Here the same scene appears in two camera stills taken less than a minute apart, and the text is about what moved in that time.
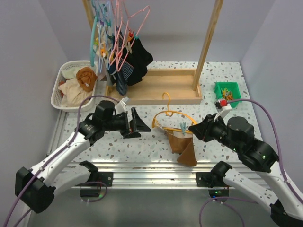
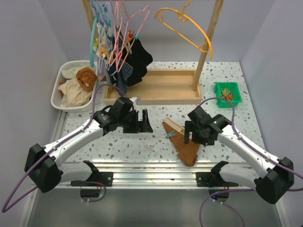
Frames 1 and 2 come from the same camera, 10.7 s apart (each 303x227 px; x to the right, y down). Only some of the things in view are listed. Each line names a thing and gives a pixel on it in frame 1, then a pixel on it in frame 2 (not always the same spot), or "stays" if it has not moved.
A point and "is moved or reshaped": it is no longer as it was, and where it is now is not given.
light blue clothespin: [183, 127] -> [170, 134]
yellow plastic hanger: [170, 113] -> [201, 48]
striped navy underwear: [119, 69] stays
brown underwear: [184, 144] is moved or reshaped
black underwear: [134, 54] stays
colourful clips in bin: [227, 94] stays
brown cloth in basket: [86, 77] stays
